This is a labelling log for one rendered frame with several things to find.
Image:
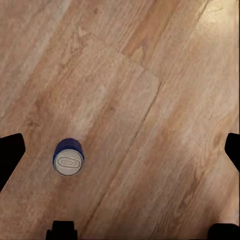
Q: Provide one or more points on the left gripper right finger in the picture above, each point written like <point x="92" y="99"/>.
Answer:
<point x="232" y="149"/>

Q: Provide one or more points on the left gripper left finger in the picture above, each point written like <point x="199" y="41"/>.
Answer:
<point x="12" y="148"/>

